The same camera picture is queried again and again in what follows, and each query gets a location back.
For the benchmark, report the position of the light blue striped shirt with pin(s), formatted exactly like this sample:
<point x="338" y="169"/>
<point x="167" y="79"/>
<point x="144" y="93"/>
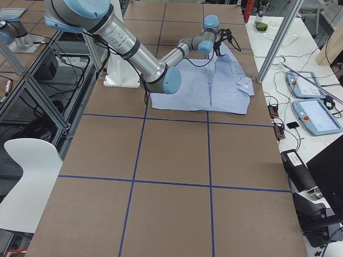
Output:
<point x="219" y="85"/>

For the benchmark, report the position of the green pouch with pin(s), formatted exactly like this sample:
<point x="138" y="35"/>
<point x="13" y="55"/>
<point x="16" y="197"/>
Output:
<point x="261" y="26"/>

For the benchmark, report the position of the black monitor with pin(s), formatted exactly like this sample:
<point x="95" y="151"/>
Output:
<point x="326" y="170"/>

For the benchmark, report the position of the red cylinder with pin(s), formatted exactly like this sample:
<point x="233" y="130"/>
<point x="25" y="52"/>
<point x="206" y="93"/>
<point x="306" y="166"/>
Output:
<point x="248" y="10"/>

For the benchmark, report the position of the metal grabber stick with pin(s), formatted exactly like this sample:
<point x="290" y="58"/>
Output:
<point x="314" y="84"/>

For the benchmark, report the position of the black phone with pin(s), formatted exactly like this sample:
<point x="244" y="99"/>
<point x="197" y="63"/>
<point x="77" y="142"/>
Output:
<point x="292" y="125"/>

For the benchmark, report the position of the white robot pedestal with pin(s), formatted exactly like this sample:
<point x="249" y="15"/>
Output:
<point x="120" y="74"/>

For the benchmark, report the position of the aluminium frame post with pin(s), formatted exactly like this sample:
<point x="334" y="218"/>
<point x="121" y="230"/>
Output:
<point x="279" y="38"/>

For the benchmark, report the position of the upper teach pendant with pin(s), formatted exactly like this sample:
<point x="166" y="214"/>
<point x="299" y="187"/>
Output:
<point x="301" y="88"/>

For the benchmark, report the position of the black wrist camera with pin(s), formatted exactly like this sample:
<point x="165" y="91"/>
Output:
<point x="225" y="34"/>

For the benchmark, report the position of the black labelled box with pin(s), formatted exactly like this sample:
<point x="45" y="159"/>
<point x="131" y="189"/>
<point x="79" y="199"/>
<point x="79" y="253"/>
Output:
<point x="298" y="174"/>

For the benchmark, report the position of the teach pendant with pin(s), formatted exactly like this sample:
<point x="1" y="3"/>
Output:
<point x="315" y="116"/>
<point x="301" y="88"/>

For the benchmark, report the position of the white chair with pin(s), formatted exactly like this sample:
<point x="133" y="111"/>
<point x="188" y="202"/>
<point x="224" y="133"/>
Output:
<point x="22" y="208"/>

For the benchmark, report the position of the lower teach pendant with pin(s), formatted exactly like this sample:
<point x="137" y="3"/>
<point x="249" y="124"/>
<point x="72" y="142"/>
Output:
<point x="315" y="116"/>

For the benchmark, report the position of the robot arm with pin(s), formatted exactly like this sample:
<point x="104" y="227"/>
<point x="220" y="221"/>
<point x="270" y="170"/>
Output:
<point x="98" y="18"/>

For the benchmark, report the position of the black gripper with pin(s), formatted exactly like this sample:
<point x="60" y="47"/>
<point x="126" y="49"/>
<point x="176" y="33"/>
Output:
<point x="217" y="46"/>

